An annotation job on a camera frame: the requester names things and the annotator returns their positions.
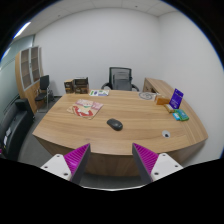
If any black leather sofa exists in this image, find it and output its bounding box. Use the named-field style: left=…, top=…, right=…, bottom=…
left=0, top=98, right=34, bottom=161

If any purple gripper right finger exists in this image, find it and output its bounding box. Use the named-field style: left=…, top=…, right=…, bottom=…
left=132, top=143, right=158, bottom=184

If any blue packet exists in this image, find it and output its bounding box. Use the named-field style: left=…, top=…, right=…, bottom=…
left=172, top=113, right=180, bottom=121

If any wooden bookshelf cabinet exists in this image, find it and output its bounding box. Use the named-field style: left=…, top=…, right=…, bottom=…
left=15, top=46, right=43, bottom=113

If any grey mesh office chair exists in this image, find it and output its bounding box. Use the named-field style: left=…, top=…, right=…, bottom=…
left=102, top=67, right=139, bottom=91

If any green white leaflet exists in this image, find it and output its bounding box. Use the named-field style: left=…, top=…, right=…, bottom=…
left=89, top=90, right=109, bottom=96

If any white cable grommet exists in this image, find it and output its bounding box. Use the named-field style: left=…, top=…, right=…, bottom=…
left=162, top=130, right=171, bottom=138

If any yellow small packet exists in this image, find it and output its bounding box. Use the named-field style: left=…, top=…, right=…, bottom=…
left=164, top=104, right=175, bottom=113

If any black computer mouse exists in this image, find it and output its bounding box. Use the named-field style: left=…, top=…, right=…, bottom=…
left=107, top=118, right=123, bottom=131

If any black visitor chair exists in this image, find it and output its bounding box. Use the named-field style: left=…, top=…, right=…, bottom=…
left=35, top=75, right=54, bottom=104

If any purple sign stand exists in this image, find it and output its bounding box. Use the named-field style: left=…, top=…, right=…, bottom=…
left=169, top=89, right=184, bottom=109

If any small brown box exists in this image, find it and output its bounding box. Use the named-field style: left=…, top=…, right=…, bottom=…
left=64, top=79, right=74, bottom=93

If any dark brown box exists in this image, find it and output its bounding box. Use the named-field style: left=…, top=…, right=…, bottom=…
left=74, top=77, right=89, bottom=94

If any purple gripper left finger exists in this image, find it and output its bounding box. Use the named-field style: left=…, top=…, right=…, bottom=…
left=64, top=144, right=91, bottom=184

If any wooden side desk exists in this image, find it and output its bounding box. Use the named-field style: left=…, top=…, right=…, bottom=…
left=143, top=78, right=175, bottom=99

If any red patterned mouse pad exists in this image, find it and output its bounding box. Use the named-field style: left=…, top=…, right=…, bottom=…
left=67, top=99, right=103, bottom=119

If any green packet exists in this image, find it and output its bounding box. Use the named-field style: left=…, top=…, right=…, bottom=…
left=176, top=109, right=189, bottom=121

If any orange tissue box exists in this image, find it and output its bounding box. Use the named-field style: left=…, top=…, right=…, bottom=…
left=155, top=95, right=170, bottom=105

